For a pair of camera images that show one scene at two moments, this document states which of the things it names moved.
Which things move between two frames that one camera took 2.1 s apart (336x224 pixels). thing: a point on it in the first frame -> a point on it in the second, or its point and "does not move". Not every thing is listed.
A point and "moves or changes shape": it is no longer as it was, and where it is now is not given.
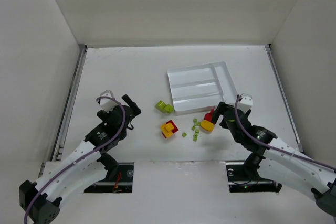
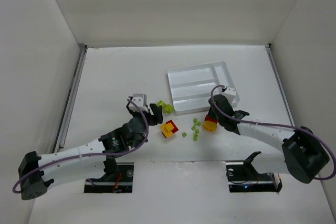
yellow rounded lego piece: x=207 y=126 moves or changes shape
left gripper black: x=127 y=109 -> x=152 y=115
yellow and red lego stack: x=168 y=128 does not move
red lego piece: x=208 y=116 does not move
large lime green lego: x=166 y=108 does not move
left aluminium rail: x=80 y=59 does not move
